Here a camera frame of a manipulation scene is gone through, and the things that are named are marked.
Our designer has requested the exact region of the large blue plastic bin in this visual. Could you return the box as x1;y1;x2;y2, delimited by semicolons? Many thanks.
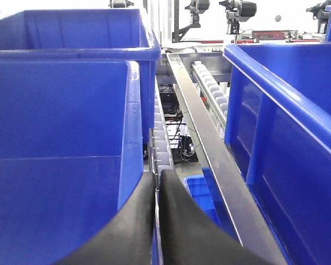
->
0;59;143;264

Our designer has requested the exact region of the steel divider rail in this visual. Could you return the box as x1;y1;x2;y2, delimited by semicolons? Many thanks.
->
167;54;287;264

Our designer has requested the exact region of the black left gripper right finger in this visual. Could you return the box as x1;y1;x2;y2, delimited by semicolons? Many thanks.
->
159;169;268;264

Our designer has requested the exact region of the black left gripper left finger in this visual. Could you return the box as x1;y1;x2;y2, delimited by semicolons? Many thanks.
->
56;171;156;264

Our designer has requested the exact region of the white roller track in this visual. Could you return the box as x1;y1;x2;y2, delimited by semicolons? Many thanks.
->
148;84;174;264
191;61;228;132

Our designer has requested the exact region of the blue bin on lower shelf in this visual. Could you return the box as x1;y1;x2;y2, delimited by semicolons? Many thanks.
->
183;167;238;241

